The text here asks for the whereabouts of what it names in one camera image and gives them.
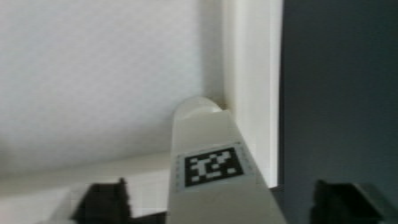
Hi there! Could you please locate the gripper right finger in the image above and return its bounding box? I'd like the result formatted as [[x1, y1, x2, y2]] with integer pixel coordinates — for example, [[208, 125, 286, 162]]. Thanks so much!
[[310, 180, 398, 224]]

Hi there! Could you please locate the white desk leg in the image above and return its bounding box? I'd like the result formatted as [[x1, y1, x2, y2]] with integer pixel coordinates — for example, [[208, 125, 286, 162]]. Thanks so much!
[[166, 97, 288, 224]]

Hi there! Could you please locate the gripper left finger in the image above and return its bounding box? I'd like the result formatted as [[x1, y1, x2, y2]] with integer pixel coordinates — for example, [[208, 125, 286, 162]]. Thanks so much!
[[71, 179, 132, 224]]

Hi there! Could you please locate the white desk tabletop tray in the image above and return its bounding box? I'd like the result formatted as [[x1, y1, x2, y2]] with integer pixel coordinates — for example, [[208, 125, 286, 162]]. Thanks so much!
[[0, 0, 283, 224]]

